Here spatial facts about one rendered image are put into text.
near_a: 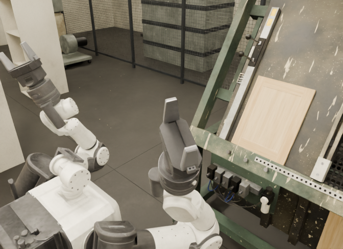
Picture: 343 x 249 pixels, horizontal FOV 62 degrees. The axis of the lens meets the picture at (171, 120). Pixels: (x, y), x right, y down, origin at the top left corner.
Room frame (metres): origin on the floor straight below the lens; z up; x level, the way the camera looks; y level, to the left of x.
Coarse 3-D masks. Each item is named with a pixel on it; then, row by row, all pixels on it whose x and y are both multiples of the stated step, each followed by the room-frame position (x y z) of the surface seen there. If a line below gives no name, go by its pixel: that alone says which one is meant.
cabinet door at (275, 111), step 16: (256, 80) 1.81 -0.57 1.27; (272, 80) 1.75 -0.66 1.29; (256, 96) 1.74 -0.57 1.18; (272, 96) 1.68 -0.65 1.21; (288, 96) 1.63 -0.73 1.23; (304, 96) 1.58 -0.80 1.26; (256, 112) 1.67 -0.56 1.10; (272, 112) 1.62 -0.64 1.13; (288, 112) 1.57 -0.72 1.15; (304, 112) 1.52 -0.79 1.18; (240, 128) 1.66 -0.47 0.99; (256, 128) 1.61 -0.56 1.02; (272, 128) 1.56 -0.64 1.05; (288, 128) 1.50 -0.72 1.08; (240, 144) 1.59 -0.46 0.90; (256, 144) 1.54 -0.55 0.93; (272, 144) 1.49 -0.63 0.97; (288, 144) 1.44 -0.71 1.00; (272, 160) 1.43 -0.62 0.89
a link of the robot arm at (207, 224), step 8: (208, 208) 0.57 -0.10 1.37; (200, 216) 0.54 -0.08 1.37; (208, 216) 0.56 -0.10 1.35; (192, 224) 0.56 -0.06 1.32; (200, 224) 0.54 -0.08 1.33; (208, 224) 0.55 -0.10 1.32; (216, 224) 0.59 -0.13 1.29; (200, 232) 0.57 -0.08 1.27; (208, 232) 0.56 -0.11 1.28; (216, 232) 0.58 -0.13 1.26; (200, 240) 0.55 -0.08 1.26
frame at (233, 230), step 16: (208, 128) 2.00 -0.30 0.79; (208, 192) 1.92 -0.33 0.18; (288, 192) 1.49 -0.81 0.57; (256, 208) 1.63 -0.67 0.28; (288, 208) 1.47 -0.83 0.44; (304, 208) 1.36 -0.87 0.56; (320, 208) 1.35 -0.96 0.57; (224, 224) 1.56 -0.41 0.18; (272, 224) 1.53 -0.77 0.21; (288, 224) 1.46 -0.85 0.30; (304, 224) 1.39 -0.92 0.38; (320, 224) 1.33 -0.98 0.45; (240, 240) 1.44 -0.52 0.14; (256, 240) 1.41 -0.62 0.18; (288, 240) 1.38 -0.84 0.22; (304, 240) 1.37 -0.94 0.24
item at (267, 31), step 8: (272, 8) 2.04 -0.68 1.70; (272, 16) 2.01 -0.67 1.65; (272, 24) 1.97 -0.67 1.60; (264, 32) 1.97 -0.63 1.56; (264, 48) 1.93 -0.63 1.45; (256, 64) 1.87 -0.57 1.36; (248, 72) 1.86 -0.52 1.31; (248, 80) 1.82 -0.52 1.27; (240, 88) 1.82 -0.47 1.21; (248, 88) 1.82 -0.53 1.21; (240, 96) 1.78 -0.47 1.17; (232, 104) 1.78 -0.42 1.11; (240, 104) 1.76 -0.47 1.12; (232, 112) 1.74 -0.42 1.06; (232, 120) 1.71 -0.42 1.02; (224, 128) 1.70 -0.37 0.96; (224, 136) 1.67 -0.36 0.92
